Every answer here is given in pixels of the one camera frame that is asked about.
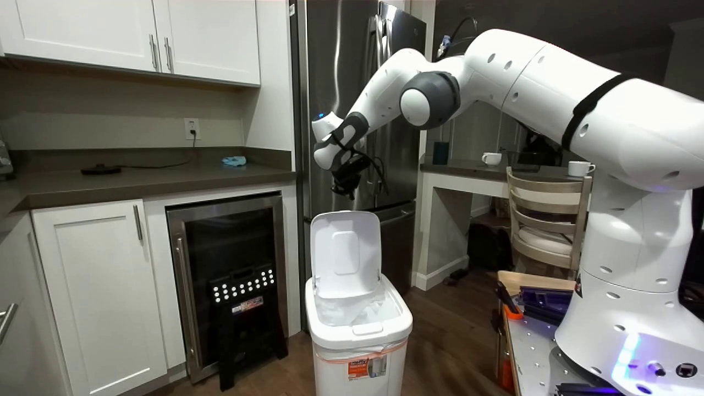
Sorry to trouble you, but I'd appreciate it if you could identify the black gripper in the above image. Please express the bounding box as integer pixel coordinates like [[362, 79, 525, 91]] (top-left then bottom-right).
[[331, 147, 373, 198]]

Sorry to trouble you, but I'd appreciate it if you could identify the white bin lid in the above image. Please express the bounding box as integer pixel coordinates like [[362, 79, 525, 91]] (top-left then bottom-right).
[[309, 208, 385, 302]]

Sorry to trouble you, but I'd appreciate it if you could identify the clear plastic bin liner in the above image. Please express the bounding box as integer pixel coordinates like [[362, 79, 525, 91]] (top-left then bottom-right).
[[313, 285, 408, 329]]

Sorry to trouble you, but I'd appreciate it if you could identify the white plastic trash bin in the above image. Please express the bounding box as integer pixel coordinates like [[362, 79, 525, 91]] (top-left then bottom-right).
[[304, 272, 415, 396]]

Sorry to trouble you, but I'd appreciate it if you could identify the stainless steel refrigerator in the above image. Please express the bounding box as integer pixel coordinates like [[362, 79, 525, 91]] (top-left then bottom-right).
[[291, 0, 429, 296]]

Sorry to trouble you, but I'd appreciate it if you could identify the dark green cup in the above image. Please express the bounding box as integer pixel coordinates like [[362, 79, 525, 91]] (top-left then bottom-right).
[[432, 138, 454, 168]]

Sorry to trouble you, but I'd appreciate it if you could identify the white built-in desk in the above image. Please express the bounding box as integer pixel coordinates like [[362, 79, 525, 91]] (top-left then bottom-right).
[[411, 159, 599, 293]]

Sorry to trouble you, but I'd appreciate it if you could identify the black glass-door wine cooler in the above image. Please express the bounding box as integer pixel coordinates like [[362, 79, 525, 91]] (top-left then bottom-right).
[[162, 192, 291, 392]]

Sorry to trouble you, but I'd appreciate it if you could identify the black bag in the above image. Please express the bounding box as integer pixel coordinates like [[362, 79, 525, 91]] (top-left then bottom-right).
[[467, 218, 518, 275]]

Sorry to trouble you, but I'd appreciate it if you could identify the dark brown countertop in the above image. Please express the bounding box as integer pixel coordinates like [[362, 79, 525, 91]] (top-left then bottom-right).
[[0, 147, 300, 216]]

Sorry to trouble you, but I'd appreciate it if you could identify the white upper cabinet door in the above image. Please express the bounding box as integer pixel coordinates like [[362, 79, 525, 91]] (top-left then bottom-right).
[[0, 0, 162, 75], [151, 0, 265, 88]]

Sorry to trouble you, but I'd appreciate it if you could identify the white cabinet door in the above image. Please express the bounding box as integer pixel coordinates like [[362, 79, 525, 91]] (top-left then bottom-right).
[[151, 0, 265, 88], [30, 198, 172, 396], [0, 0, 162, 75]]

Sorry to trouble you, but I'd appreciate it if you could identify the cream slatted wooden chair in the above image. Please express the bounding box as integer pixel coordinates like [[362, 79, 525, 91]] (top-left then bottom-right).
[[503, 164, 597, 280]]

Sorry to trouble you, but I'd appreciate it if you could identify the white perforated mounting plate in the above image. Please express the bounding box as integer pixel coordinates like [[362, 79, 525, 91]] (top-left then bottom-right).
[[503, 312, 611, 396]]

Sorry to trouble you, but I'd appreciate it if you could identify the white corner cabinet panel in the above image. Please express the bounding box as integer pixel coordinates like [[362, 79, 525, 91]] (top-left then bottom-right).
[[0, 212, 72, 396]]

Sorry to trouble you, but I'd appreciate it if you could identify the silver toaster oven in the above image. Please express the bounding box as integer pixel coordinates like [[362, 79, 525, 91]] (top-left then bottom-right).
[[0, 138, 15, 178]]

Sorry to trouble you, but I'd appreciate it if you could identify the black orange-handled clamp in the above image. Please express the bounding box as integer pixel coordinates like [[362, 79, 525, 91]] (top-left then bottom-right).
[[496, 280, 528, 326], [498, 357, 518, 394]]

